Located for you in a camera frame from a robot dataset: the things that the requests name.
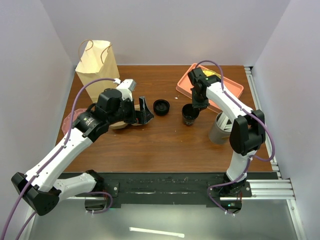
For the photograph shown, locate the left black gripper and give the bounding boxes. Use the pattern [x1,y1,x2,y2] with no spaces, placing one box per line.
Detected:
[108,95,154,125]

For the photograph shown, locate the black coffee cup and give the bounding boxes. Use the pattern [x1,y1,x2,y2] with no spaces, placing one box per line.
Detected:
[181,103,200,126]

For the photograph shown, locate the black cup lid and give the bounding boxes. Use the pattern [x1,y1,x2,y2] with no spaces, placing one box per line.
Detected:
[153,99,170,116]

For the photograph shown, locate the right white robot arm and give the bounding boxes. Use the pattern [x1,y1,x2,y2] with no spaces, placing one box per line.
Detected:
[187,67,266,197]

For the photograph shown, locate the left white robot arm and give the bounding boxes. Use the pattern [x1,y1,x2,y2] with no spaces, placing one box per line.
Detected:
[11,88,154,216]

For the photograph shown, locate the cardboard cup carrier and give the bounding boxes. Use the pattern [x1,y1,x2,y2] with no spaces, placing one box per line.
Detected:
[109,104,141,130]

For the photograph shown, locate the yellow woven coaster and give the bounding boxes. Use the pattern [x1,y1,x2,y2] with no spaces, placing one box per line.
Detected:
[202,69,221,78]

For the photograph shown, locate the salmon pink tray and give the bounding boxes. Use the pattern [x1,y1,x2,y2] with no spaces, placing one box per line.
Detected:
[175,63,244,113]

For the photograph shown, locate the grey cup of stirrers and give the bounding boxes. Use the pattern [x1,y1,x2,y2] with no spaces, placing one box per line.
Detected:
[208,112,232,145]

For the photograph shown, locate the brown paper bag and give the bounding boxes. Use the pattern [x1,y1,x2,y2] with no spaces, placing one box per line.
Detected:
[75,39,121,104]

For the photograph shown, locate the pink speckled plate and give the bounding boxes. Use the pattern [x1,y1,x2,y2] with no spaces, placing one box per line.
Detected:
[61,108,87,136]

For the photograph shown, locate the white strip on floor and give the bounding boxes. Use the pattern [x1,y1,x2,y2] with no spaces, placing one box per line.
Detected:
[129,227,185,238]

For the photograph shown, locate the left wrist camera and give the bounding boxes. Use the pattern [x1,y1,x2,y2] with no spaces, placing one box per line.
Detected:
[118,79,137,92]

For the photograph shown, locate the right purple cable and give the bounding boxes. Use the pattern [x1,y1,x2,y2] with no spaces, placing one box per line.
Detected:
[194,59,277,216]

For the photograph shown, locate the purple cable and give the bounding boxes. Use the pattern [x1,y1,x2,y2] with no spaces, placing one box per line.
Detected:
[194,59,277,216]
[0,77,118,240]

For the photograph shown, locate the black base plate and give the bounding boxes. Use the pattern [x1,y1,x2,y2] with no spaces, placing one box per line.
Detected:
[58,171,281,210]

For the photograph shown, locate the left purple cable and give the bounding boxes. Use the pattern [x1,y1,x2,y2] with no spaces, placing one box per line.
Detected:
[0,77,118,240]

